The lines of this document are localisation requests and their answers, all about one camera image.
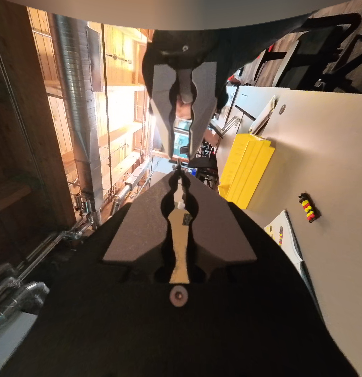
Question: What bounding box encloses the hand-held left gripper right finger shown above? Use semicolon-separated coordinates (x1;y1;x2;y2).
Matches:
181;172;258;284

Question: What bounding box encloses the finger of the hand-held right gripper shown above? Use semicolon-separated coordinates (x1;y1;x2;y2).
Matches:
188;61;219;162
149;63;180;161

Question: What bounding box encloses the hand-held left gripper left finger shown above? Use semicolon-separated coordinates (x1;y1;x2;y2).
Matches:
102;172;180;284

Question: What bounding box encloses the person's right forearm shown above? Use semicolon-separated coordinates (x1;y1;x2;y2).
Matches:
212;12;317;86

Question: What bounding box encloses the black red yellow lego model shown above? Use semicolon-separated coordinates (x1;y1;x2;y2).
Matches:
298;193;317;223

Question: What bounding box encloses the person's right hand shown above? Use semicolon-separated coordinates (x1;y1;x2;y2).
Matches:
175;100;194;121

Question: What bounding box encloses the open instruction booklet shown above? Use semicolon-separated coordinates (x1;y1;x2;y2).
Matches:
264;209;318;298

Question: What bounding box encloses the white folded sheet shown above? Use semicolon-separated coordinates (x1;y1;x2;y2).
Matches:
248;94;277;134

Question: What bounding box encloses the yellow plastic bin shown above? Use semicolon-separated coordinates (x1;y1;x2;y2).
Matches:
218;133;276;210

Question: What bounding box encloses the black office chair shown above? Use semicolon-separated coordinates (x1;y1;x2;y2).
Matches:
252;13;362;90

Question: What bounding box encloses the chrome pipe bundle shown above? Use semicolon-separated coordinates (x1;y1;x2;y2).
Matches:
0;262;50;324

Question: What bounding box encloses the small silver duct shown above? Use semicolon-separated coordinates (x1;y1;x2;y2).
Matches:
110;163;153;217

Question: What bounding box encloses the large silver spiral duct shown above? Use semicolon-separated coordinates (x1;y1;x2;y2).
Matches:
51;13;100;207

